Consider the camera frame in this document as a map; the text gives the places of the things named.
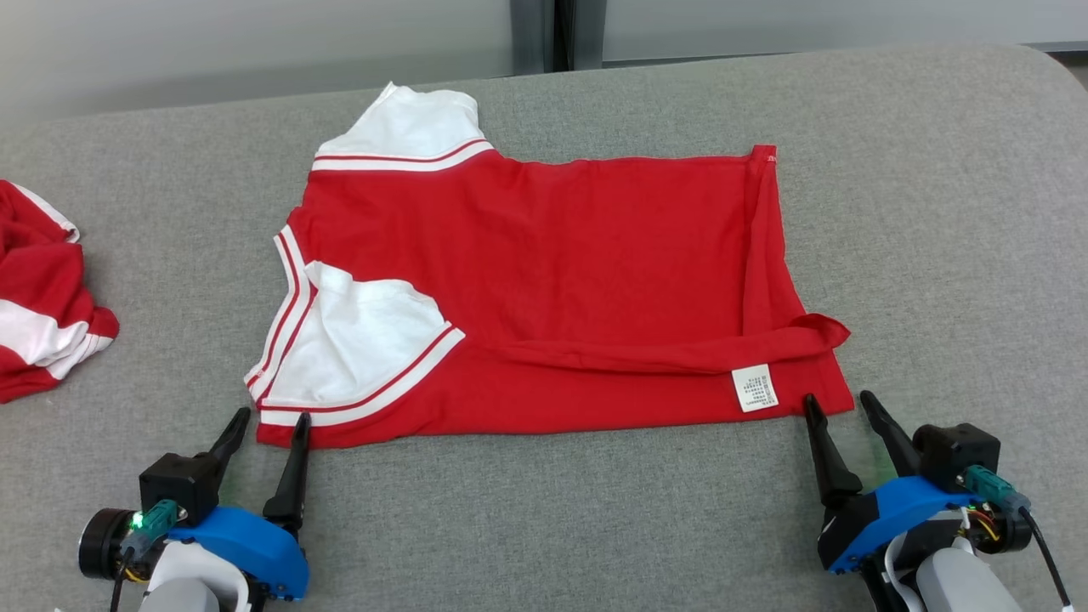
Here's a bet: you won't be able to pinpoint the right black cable teal plug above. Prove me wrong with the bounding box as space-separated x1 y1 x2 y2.
963 465 1074 612

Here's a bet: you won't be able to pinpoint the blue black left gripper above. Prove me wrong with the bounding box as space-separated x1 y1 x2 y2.
78 406 312 602

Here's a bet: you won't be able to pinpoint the red white shorts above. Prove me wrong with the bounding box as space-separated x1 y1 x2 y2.
0 180 120 404

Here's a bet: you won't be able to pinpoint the red white jersey shirt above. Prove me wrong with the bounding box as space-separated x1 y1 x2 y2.
245 82 855 450

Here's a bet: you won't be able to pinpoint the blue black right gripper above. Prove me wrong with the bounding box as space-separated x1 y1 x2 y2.
803 389 1034 576

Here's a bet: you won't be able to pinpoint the grey partition frame post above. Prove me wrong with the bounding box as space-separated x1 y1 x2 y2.
510 0 606 73

